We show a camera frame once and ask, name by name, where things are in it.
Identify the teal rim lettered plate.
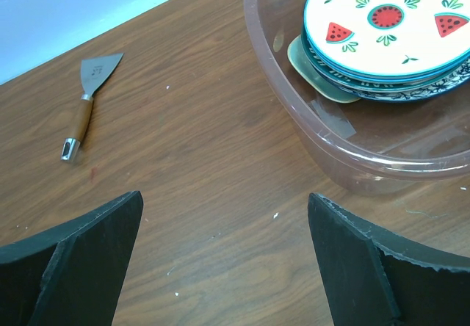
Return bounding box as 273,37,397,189
301,29,469,93

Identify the clear plastic bin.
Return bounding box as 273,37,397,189
244,0,469,195

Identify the light blue rectangular dish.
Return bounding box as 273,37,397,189
287,35,360,104

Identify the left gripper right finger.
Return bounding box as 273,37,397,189
308,193,469,325

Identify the metal scraper wooden handle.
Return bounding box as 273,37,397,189
61,53,124,162

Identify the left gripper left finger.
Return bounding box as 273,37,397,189
1,191,143,325

